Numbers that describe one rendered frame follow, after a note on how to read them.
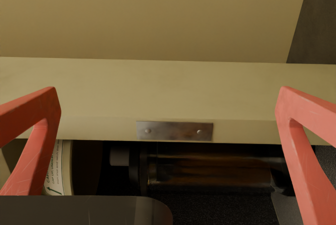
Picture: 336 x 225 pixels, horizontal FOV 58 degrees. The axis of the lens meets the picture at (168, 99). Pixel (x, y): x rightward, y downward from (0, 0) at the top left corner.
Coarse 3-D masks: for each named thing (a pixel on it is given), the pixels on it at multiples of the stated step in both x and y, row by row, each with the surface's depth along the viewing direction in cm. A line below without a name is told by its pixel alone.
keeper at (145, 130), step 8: (136, 128) 28; (144, 128) 28; (152, 128) 28; (160, 128) 28; (168, 128) 28; (176, 128) 28; (184, 128) 28; (192, 128) 28; (200, 128) 28; (208, 128) 28; (144, 136) 29; (152, 136) 29; (160, 136) 29; (168, 136) 28; (176, 136) 28; (184, 136) 28; (192, 136) 28; (200, 136) 28; (208, 136) 28
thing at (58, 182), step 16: (64, 144) 35; (80, 144) 50; (96, 144) 51; (64, 160) 35; (80, 160) 50; (96, 160) 51; (48, 176) 36; (64, 176) 35; (80, 176) 48; (96, 176) 50; (48, 192) 38; (64, 192) 36; (80, 192) 46
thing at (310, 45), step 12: (312, 0) 57; (324, 0) 52; (300, 12) 62; (312, 12) 57; (324, 12) 52; (300, 24) 62; (312, 24) 56; (324, 24) 52; (300, 36) 61; (312, 36) 56; (324, 36) 52; (300, 48) 61; (312, 48) 56; (324, 48) 52; (288, 60) 67; (300, 60) 61; (312, 60) 56; (324, 60) 52
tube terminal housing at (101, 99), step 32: (0, 64) 35; (32, 64) 35; (64, 64) 35; (96, 64) 35; (128, 64) 35; (160, 64) 35; (192, 64) 36; (224, 64) 36; (256, 64) 36; (288, 64) 36; (320, 64) 36; (0, 96) 30; (64, 96) 30; (96, 96) 30; (128, 96) 30; (160, 96) 30; (192, 96) 30; (224, 96) 30; (256, 96) 30; (320, 96) 31; (32, 128) 28; (64, 128) 28; (96, 128) 28; (128, 128) 28; (224, 128) 28; (256, 128) 28; (0, 160) 31
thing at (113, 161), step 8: (136, 144) 39; (112, 152) 42; (120, 152) 42; (128, 152) 42; (136, 152) 39; (112, 160) 42; (120, 160) 42; (128, 160) 40; (136, 160) 39; (128, 168) 40; (136, 168) 39; (136, 176) 39; (136, 184) 40
